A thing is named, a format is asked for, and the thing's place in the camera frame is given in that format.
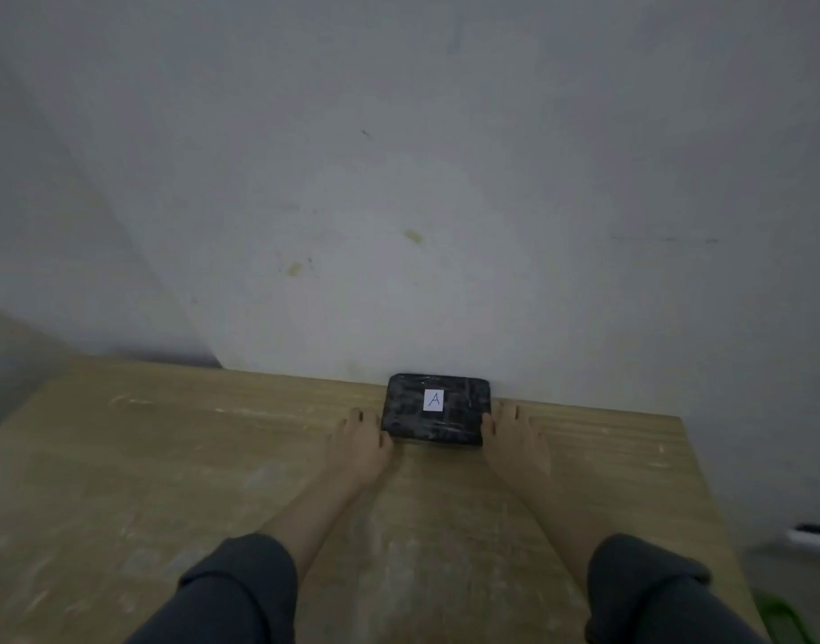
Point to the person's left hand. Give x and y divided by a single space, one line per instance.
356 452

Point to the person's right hand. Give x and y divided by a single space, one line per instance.
517 449

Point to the person's left thumb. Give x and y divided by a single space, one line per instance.
385 441

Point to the person's right thumb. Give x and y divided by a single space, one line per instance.
488 427

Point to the person's left forearm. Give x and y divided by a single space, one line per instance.
319 516

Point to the person's right forearm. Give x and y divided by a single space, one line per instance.
557 516

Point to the black wrapped flat package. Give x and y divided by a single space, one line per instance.
450 422

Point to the dark grey sleeve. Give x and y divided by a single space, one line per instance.
658 596
235 593

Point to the white plastic object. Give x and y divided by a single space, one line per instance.
814 537

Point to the green plastic object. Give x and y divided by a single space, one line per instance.
782 617

